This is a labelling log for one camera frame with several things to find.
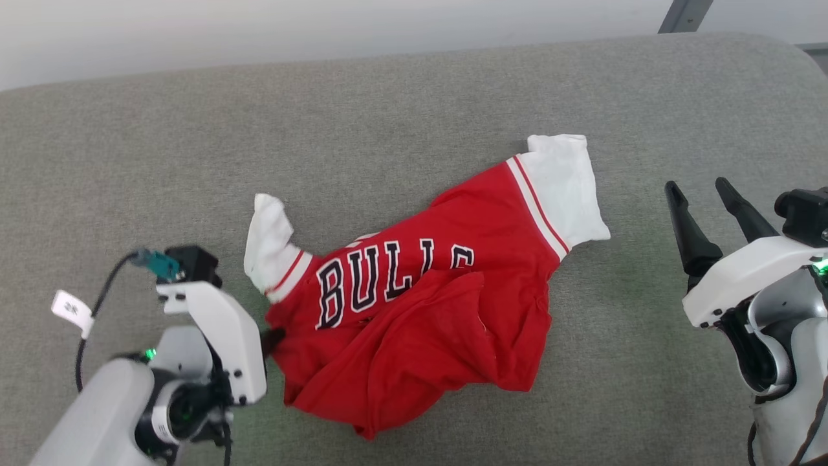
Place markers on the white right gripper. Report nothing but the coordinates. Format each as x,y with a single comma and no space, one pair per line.
744,278

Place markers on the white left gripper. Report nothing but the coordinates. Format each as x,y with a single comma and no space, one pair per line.
233,343

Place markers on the red white Bulls t-shirt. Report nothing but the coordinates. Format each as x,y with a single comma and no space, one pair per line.
446,310

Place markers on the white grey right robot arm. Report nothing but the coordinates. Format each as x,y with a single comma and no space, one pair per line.
795,362

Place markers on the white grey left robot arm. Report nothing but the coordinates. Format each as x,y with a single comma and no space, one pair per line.
103,414

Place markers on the grey metal pole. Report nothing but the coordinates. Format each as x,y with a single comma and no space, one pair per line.
684,16

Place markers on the grey-green fabric sofa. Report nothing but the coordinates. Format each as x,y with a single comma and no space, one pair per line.
414,116

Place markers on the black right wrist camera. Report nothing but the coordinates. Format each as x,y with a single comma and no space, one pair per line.
805,217

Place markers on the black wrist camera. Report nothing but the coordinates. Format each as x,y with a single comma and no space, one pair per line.
805,217
197,265

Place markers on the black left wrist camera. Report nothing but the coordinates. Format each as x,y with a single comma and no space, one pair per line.
197,265

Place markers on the teal left camera connector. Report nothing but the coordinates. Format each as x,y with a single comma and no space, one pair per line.
160,264

